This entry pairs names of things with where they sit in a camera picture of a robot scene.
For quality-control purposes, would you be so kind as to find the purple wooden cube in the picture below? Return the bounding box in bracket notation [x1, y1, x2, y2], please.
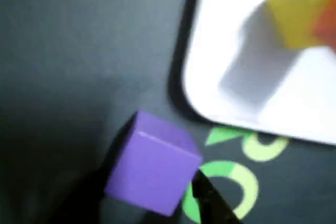
[104, 110, 203, 217]

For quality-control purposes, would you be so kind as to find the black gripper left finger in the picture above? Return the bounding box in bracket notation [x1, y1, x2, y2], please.
[56, 155, 148, 224]

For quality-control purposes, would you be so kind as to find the white metal tray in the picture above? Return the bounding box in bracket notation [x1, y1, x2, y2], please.
[181, 0, 336, 146]

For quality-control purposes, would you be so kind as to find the orange wooden cube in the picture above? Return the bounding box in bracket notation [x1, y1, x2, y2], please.
[312, 1, 336, 49]

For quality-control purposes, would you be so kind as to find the yellow wooden cube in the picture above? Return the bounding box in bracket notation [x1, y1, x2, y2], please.
[265, 0, 336, 49]

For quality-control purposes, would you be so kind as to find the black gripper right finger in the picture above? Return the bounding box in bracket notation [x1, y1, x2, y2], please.
[191, 170, 245, 224]

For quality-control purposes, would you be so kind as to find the dark mat with printed letters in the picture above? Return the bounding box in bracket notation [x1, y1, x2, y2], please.
[0, 0, 336, 224]

